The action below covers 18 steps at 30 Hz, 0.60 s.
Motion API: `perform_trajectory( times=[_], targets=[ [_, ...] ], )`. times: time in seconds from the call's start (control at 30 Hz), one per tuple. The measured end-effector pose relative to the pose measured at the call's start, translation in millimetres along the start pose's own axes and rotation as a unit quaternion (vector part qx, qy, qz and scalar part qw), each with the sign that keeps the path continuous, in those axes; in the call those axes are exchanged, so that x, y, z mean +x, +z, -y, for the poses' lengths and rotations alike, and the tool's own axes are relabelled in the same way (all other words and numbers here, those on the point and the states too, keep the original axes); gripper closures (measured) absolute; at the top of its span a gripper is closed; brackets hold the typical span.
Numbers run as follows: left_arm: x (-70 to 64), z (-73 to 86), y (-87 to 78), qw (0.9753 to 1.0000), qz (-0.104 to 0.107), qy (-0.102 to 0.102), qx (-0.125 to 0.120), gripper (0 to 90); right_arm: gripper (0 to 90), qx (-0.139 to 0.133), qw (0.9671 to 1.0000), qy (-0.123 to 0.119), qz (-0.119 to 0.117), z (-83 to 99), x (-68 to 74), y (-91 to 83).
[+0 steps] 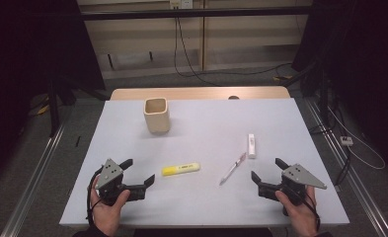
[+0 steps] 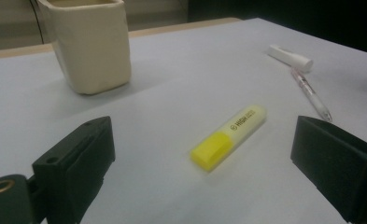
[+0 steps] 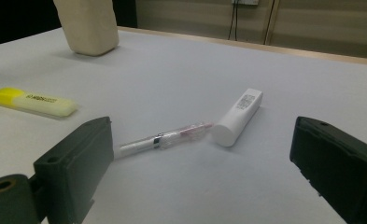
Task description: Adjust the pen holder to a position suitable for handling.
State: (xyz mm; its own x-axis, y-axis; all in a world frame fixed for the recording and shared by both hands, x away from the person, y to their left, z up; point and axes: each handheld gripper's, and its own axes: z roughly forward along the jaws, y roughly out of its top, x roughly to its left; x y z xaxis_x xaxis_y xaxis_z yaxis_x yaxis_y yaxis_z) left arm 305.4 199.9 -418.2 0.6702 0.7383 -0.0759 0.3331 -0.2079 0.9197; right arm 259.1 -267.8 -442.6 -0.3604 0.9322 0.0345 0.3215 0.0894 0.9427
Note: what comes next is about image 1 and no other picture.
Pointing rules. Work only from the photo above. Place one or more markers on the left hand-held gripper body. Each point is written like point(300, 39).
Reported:
point(111, 173)

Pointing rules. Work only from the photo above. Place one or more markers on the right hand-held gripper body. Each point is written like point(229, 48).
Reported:
point(298, 176)

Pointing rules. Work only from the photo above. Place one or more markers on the white eraser stick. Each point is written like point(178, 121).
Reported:
point(252, 146)

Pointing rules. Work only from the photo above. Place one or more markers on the clear ballpoint pen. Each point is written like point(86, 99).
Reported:
point(232, 169)

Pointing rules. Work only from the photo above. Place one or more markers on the yellow highlighter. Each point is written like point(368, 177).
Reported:
point(181, 169)

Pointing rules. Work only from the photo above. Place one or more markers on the beige square pen holder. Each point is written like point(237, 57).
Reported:
point(157, 121)

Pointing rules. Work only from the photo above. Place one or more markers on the person's left hand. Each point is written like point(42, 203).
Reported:
point(107, 217)

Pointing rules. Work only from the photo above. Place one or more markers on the person's right hand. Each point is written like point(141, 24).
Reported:
point(301, 219)

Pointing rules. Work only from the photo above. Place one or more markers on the small black floor item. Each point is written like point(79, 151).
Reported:
point(78, 141)

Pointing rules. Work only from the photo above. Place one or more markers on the white power strip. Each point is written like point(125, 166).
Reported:
point(346, 141)

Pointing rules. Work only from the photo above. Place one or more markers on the white table mat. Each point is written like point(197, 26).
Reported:
point(198, 144)

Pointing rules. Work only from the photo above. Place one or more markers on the black stand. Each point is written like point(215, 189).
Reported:
point(323, 98)
point(53, 108)

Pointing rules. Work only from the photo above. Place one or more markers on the dark table grommet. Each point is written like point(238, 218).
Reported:
point(233, 97)

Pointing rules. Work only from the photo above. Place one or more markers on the yellow floor tape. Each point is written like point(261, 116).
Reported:
point(42, 110)
point(282, 78)

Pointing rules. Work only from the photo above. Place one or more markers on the wooden table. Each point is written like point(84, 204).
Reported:
point(181, 93)

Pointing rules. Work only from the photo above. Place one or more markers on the beige wooden cabinet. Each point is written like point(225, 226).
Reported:
point(247, 39)

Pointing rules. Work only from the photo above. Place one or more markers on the black curtain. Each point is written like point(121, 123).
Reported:
point(369, 49)
point(23, 49)

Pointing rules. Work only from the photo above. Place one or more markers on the black horizontal bar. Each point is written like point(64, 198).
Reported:
point(194, 14)

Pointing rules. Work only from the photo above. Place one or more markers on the metal floor rail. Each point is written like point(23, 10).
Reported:
point(33, 181)
point(352, 177)

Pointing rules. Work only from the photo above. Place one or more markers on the white wall outlet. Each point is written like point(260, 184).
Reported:
point(181, 4)

